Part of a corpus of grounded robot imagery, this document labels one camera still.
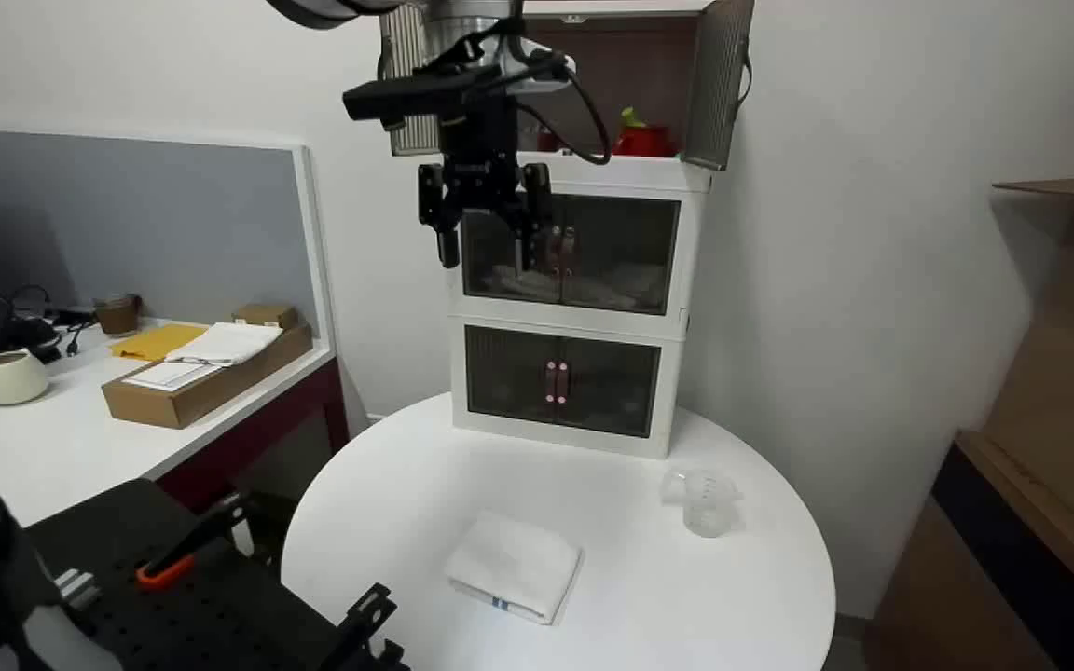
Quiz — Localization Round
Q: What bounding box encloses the grey partition panel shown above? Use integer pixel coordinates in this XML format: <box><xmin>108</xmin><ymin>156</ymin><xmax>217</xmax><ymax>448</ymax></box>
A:
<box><xmin>0</xmin><ymin>129</ymin><xmax>333</xmax><ymax>344</ymax></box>

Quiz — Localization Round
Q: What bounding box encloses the white side desk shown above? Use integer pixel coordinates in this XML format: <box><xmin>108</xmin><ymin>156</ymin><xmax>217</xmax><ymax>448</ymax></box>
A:
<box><xmin>0</xmin><ymin>326</ymin><xmax>345</xmax><ymax>524</ymax></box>

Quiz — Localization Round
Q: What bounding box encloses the compartment door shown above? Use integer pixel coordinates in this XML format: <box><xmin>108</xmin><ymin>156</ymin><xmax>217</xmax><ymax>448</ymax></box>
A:
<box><xmin>683</xmin><ymin>0</ymin><xmax>753</xmax><ymax>170</ymax></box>
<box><xmin>377</xmin><ymin>2</ymin><xmax>440</xmax><ymax>156</ymax></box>

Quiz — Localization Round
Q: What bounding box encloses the black clamp near table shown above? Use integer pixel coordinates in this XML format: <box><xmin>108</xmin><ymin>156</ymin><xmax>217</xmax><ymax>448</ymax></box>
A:
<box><xmin>322</xmin><ymin>582</ymin><xmax>410</xmax><ymax>671</ymax></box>

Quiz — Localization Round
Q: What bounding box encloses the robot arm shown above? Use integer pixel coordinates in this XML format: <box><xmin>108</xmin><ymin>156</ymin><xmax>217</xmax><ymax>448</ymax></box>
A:
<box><xmin>263</xmin><ymin>0</ymin><xmax>579</xmax><ymax>268</ymax></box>

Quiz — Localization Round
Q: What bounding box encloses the small brown box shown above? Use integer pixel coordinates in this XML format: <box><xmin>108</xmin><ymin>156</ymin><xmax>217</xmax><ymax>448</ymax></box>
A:
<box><xmin>92</xmin><ymin>293</ymin><xmax>141</xmax><ymax>336</ymax></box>

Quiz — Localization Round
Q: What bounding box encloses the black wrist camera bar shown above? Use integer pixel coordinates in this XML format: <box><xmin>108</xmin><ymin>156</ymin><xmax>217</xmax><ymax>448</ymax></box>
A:
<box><xmin>344</xmin><ymin>55</ymin><xmax>575</xmax><ymax>121</ymax></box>

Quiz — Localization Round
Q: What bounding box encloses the orange-handled black clamp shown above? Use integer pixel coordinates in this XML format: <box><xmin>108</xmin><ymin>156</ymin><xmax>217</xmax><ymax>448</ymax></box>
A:
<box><xmin>134</xmin><ymin>495</ymin><xmax>259</xmax><ymax>591</ymax></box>

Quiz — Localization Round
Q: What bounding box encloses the white mug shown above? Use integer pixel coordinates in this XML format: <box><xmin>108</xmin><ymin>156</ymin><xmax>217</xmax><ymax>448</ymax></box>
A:
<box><xmin>0</xmin><ymin>345</ymin><xmax>53</xmax><ymax>407</ymax></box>

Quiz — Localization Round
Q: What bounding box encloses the yellow envelope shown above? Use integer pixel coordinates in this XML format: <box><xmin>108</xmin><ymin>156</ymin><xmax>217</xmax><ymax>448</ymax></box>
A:
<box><xmin>111</xmin><ymin>323</ymin><xmax>200</xmax><ymax>361</ymax></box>

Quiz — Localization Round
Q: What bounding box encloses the white round table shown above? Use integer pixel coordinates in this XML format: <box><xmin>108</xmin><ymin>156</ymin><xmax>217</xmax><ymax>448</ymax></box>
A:
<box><xmin>281</xmin><ymin>395</ymin><xmax>835</xmax><ymax>671</ymax></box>

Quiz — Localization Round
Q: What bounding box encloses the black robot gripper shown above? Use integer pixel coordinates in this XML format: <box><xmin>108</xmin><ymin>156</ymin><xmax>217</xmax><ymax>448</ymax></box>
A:
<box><xmin>417</xmin><ymin>95</ymin><xmax>552</xmax><ymax>270</ymax></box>

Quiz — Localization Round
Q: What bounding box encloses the white three-tier storage cabinet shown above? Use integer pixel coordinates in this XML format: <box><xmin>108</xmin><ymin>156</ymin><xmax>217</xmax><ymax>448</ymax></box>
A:
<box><xmin>450</xmin><ymin>0</ymin><xmax>716</xmax><ymax>453</ymax></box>

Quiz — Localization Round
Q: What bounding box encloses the flat cardboard box with papers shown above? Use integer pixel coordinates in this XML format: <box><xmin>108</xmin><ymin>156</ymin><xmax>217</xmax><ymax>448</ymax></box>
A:
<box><xmin>105</xmin><ymin>319</ymin><xmax>312</xmax><ymax>429</ymax></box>

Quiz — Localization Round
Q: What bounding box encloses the white folded cloth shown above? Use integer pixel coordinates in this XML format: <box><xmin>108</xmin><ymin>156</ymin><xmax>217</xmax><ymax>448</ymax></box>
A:
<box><xmin>442</xmin><ymin>513</ymin><xmax>581</xmax><ymax>626</ymax></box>

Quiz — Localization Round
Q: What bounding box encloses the clear plastic cup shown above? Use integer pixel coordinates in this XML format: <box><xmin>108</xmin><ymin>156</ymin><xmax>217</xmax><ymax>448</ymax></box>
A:
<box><xmin>661</xmin><ymin>468</ymin><xmax>737</xmax><ymax>538</ymax></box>

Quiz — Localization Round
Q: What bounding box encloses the red object inside compartment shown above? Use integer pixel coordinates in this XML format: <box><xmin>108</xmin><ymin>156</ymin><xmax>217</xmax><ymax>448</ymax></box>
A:
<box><xmin>614</xmin><ymin>108</ymin><xmax>678</xmax><ymax>156</ymax></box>

